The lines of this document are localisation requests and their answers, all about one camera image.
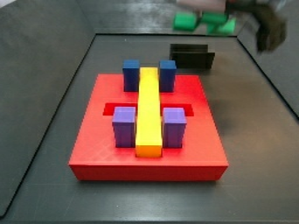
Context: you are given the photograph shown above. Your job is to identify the red base board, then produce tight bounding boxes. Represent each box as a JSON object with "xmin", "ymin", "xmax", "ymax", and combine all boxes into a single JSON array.
[{"xmin": 70, "ymin": 74, "xmax": 230, "ymax": 181}]

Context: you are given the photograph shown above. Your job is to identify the purple post right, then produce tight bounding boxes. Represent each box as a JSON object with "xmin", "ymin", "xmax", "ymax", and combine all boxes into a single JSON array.
[{"xmin": 163, "ymin": 108, "xmax": 187, "ymax": 148}]

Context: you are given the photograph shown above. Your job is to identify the green bridge-shaped block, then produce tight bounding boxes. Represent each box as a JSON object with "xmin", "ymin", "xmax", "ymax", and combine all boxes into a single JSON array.
[{"xmin": 172, "ymin": 12, "xmax": 237, "ymax": 36}]

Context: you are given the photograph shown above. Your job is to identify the purple post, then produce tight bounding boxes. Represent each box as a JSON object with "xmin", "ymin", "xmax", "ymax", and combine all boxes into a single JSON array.
[
  {"xmin": 112, "ymin": 107, "xmax": 136, "ymax": 148},
  {"xmin": 163, "ymin": 108, "xmax": 187, "ymax": 148}
]

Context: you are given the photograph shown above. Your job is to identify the blue post left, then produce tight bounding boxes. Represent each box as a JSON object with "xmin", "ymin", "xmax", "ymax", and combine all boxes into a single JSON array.
[{"xmin": 123, "ymin": 59, "xmax": 140, "ymax": 92}]

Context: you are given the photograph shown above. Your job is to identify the blue post right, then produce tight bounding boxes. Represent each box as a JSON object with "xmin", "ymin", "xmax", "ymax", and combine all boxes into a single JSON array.
[{"xmin": 159, "ymin": 60, "xmax": 176, "ymax": 92}]

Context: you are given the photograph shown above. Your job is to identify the purple post left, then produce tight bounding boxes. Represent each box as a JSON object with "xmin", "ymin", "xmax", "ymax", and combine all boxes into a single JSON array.
[{"xmin": 112, "ymin": 107, "xmax": 136, "ymax": 148}]

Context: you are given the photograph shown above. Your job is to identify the black angle fixture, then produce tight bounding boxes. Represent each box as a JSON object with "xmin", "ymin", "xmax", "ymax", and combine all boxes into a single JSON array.
[{"xmin": 170, "ymin": 44, "xmax": 215, "ymax": 70}]

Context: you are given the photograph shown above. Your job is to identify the yellow long bar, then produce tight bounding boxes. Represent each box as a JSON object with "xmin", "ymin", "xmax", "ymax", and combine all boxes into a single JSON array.
[{"xmin": 135, "ymin": 67, "xmax": 163, "ymax": 158}]

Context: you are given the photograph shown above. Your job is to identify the blue post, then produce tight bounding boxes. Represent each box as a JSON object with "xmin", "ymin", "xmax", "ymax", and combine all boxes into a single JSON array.
[
  {"xmin": 123, "ymin": 59, "xmax": 140, "ymax": 92},
  {"xmin": 159, "ymin": 60, "xmax": 176, "ymax": 92}
]

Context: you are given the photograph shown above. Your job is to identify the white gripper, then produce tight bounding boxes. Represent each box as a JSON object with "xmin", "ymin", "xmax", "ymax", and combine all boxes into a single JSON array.
[{"xmin": 176, "ymin": 0, "xmax": 227, "ymax": 12}]

